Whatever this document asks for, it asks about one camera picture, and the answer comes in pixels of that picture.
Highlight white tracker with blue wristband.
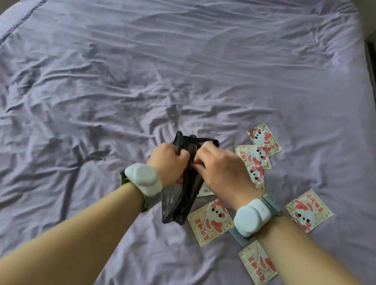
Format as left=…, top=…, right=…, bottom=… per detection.
left=227, top=190, right=284, bottom=250

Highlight white paper tag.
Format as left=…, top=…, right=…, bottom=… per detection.
left=197, top=187, right=215, bottom=199

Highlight lilac bed cover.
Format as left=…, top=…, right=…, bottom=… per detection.
left=0, top=0, right=376, bottom=285

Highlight black zip pouch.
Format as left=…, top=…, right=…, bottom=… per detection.
left=159, top=130, right=221, bottom=229

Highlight person's left hand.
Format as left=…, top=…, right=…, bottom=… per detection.
left=145, top=140, right=194, bottom=191

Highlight person's right hand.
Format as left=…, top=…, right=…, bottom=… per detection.
left=187, top=140, right=269, bottom=213

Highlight person's left forearm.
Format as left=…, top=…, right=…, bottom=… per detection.
left=0, top=169, right=148, bottom=285

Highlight white tracker with green wristband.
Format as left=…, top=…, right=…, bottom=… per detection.
left=116, top=161, right=166, bottom=215

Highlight person's right forearm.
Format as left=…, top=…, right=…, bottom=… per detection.
left=249, top=213, right=376, bottom=285

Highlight scattered rabbit print packets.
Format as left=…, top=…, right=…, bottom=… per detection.
left=180, top=116, right=343, bottom=285

